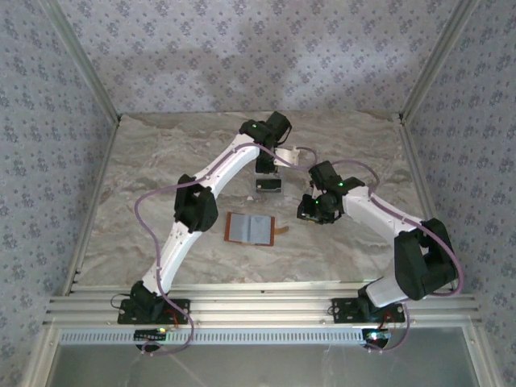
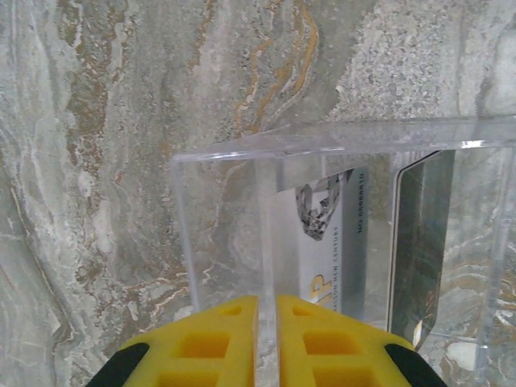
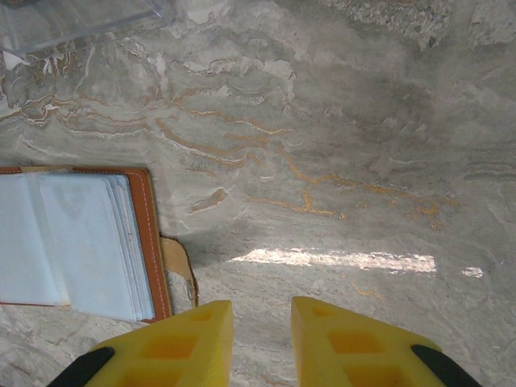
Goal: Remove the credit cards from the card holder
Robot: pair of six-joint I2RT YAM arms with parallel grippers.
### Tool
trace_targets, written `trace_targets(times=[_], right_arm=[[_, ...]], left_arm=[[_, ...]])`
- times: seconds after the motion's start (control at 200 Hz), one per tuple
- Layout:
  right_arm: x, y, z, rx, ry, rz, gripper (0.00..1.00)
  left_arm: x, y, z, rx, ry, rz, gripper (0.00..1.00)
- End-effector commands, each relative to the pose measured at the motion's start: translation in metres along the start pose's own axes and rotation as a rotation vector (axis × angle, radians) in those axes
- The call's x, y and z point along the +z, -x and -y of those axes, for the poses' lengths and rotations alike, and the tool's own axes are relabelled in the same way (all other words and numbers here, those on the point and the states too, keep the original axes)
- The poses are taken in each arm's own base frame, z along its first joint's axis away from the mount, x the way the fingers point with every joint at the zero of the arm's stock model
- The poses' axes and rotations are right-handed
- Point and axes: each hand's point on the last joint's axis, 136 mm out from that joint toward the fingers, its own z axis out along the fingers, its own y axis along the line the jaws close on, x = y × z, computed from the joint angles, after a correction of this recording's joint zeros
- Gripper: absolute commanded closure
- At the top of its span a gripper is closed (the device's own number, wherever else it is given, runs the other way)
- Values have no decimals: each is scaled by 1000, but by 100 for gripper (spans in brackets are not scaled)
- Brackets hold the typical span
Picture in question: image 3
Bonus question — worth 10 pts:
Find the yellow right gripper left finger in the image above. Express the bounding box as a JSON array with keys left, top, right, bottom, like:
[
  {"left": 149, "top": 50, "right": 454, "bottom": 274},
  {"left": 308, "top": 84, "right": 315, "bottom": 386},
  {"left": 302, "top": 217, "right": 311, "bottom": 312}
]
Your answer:
[{"left": 46, "top": 299, "right": 235, "bottom": 387}]

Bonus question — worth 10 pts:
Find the brown leather card holder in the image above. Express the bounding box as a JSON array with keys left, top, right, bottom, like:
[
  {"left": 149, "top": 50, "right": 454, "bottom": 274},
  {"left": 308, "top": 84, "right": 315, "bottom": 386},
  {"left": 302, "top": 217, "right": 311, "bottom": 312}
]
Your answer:
[{"left": 0, "top": 164, "right": 198, "bottom": 324}]

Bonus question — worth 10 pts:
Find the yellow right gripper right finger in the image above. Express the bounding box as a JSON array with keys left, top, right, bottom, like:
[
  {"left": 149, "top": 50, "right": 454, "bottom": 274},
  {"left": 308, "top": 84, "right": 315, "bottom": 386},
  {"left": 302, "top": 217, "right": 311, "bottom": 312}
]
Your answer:
[{"left": 291, "top": 295, "right": 483, "bottom": 387}]

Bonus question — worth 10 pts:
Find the clear acrylic card stand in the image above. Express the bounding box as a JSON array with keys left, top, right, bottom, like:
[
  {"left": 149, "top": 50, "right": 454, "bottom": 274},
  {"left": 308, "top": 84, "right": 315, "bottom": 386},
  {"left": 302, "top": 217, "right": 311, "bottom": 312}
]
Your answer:
[{"left": 0, "top": 0, "right": 177, "bottom": 61}]

